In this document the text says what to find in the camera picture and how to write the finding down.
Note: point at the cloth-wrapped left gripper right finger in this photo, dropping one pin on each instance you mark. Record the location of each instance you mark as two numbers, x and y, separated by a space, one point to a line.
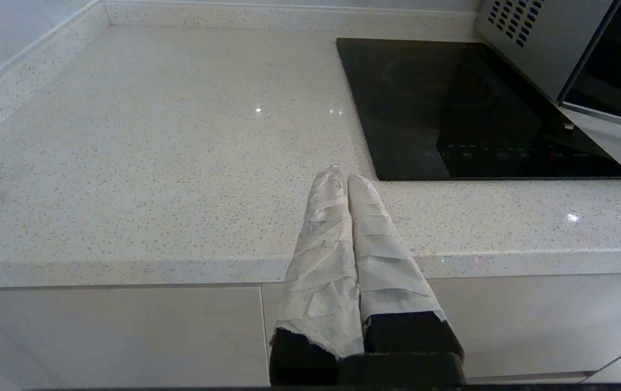
386 266

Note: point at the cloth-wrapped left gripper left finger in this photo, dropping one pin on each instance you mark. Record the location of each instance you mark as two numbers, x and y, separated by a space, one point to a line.
321 271

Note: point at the silver black microwave oven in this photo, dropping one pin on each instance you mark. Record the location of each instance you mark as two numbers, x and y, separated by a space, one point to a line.
544 43

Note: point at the black glass induction cooktop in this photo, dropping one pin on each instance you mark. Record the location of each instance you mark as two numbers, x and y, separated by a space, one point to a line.
451 108

